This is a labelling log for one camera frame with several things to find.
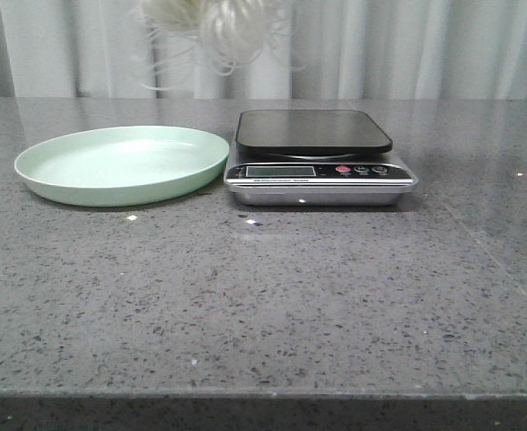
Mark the silver black kitchen scale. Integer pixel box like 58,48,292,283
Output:
224,110,418,207

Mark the white vermicelli bundle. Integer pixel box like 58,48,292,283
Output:
131,1,304,99

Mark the white pleated curtain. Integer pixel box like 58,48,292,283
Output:
0,1,527,100

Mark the light green plastic plate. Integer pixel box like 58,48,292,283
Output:
14,126,229,207

